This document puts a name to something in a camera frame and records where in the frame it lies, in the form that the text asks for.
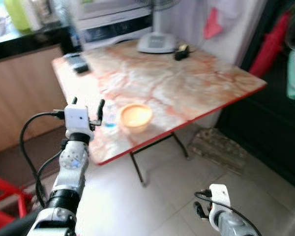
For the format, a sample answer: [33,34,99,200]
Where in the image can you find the small clear water bottle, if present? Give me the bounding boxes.
[104,101,118,129]

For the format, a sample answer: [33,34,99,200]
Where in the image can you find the orange plastic bowl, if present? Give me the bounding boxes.
[119,103,153,134]

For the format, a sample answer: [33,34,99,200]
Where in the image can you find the black remote control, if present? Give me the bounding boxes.
[64,53,91,75]

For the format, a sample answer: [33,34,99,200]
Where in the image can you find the wooden counter cabinet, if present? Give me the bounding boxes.
[0,24,75,156]

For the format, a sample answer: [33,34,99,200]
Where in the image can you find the grey egg tray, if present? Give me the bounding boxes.
[189,127,249,176]

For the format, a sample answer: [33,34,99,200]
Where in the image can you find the blue bottle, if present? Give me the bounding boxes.
[63,4,85,53]

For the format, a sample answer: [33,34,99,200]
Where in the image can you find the orange marble folding table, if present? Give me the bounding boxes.
[52,38,267,187]

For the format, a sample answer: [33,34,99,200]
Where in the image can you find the white washing machine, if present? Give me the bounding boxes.
[76,0,156,50]

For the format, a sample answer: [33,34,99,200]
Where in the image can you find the white standing fan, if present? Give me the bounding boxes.
[136,0,181,54]

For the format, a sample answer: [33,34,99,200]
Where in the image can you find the small black gadget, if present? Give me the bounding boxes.
[174,44,190,61]

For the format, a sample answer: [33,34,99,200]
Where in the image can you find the green plastic container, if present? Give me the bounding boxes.
[3,0,33,33]

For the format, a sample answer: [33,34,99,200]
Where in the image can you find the red folded umbrella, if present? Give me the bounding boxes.
[248,12,291,78]

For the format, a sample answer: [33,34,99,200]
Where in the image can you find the pink cloth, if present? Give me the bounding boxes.
[203,7,225,40]

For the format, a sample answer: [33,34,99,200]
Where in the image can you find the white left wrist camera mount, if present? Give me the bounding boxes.
[64,104,95,141]

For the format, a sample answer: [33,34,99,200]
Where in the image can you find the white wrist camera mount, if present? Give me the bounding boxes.
[208,184,232,218]
[64,104,95,141]

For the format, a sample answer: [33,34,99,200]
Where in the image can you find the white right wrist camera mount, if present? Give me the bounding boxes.
[208,184,232,218]

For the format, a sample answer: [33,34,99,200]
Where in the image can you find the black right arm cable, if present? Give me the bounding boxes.
[194,189,261,236]

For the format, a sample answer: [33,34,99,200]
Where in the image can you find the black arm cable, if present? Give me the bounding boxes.
[19,111,65,208]
[194,189,261,236]

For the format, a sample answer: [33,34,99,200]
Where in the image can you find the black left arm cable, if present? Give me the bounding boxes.
[19,111,65,208]

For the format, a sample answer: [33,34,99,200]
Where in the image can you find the red frame stand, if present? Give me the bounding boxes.
[0,174,33,233]

